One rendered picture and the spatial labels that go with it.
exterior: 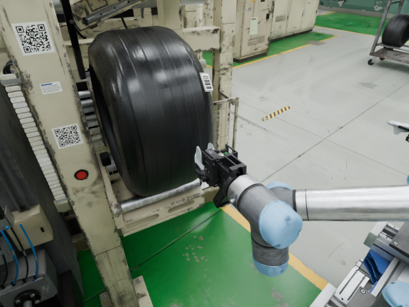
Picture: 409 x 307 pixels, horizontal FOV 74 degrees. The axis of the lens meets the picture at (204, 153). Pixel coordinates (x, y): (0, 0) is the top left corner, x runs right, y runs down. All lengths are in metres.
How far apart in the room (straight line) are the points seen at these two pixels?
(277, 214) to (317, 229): 1.82
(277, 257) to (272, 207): 0.12
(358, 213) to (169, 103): 0.54
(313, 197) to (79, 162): 0.74
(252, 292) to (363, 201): 1.35
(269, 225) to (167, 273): 1.51
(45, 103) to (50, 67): 0.10
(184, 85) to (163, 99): 0.08
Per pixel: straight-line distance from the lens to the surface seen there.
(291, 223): 0.50
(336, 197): 0.66
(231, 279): 1.93
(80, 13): 1.26
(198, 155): 0.71
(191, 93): 0.81
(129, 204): 1.08
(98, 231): 1.25
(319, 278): 2.06
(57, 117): 0.93
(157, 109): 0.77
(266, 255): 0.58
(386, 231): 1.56
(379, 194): 0.66
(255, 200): 0.52
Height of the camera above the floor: 1.67
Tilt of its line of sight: 36 degrees down
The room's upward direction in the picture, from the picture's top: straight up
